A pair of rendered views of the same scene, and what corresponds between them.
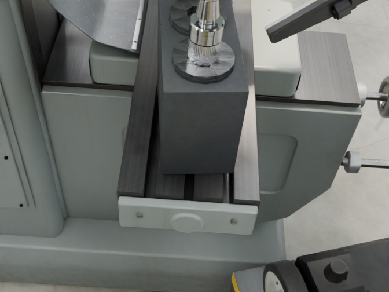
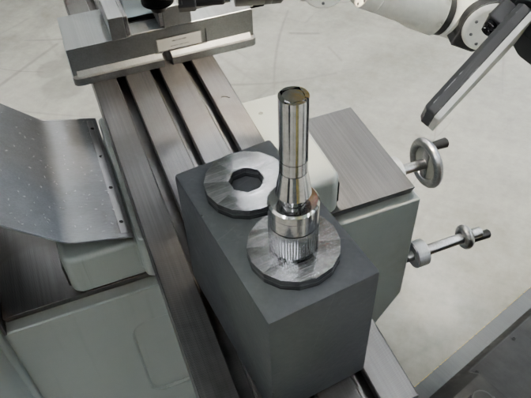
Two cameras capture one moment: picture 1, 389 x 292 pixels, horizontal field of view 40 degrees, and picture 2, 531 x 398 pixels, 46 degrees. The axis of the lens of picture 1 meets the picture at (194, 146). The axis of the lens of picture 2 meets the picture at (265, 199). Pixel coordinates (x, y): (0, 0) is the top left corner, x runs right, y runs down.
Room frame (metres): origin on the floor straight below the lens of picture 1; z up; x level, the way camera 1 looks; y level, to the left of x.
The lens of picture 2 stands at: (0.23, 0.14, 1.64)
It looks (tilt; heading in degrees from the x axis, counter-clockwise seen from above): 46 degrees down; 342
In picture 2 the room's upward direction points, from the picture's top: 3 degrees counter-clockwise
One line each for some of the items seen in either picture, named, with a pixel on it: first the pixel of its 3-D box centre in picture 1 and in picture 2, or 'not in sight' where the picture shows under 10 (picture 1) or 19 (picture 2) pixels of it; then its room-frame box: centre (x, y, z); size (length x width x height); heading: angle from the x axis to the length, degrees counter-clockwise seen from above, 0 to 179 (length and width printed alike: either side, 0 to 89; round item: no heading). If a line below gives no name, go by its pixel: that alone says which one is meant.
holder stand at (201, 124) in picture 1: (197, 83); (271, 270); (0.63, 0.01, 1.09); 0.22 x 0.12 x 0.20; 8
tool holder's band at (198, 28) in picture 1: (206, 22); (293, 202); (0.58, 0.00, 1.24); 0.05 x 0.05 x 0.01
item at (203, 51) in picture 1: (205, 40); (293, 225); (0.58, 0.00, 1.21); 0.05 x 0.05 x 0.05
